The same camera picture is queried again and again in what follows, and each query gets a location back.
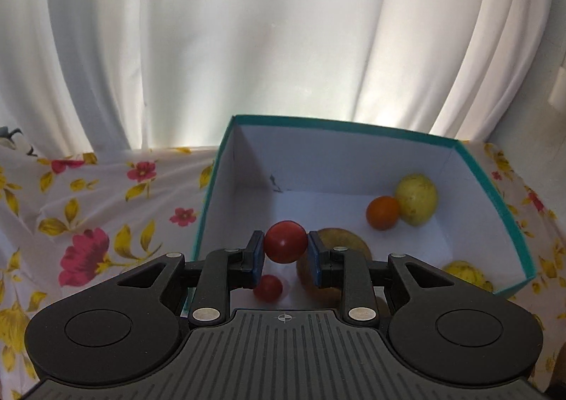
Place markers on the yellow-orange mango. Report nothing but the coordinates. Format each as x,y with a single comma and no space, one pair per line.
466,274

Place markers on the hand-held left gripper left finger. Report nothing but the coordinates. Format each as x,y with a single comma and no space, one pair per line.
256,258

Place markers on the green guava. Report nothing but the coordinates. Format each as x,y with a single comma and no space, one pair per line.
416,199

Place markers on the red cherry tomato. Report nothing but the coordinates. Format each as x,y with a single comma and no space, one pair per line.
285,241
267,288

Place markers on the large green-red apple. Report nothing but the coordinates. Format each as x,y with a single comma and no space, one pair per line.
340,237

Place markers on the floral tablecloth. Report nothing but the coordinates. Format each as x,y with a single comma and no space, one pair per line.
88,205

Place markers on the orange-red cherry tomato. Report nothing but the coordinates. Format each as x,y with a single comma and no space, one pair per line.
382,213

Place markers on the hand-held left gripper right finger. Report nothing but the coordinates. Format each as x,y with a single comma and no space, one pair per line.
314,258

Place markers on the teal cardboard box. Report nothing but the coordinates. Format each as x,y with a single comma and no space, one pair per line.
331,161

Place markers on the white curtain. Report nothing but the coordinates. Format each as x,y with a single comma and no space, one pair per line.
265,28

